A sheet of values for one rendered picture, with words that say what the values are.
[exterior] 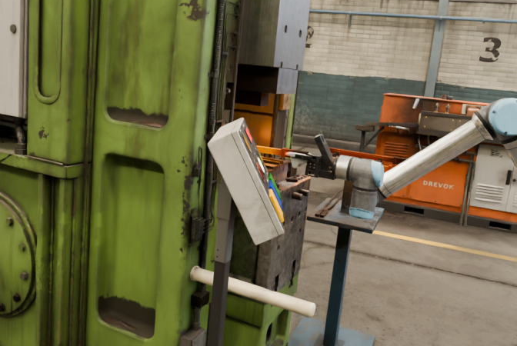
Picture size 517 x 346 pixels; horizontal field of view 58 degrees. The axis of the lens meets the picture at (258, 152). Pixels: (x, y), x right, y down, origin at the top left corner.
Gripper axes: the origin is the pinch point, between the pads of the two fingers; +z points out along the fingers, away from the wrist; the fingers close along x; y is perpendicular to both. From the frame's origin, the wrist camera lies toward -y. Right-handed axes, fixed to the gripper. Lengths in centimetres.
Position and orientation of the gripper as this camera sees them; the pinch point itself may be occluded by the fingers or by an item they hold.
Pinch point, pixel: (289, 152)
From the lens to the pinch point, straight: 184.5
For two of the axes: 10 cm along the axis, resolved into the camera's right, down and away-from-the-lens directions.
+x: 4.3, -1.1, 9.0
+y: -1.1, 9.8, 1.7
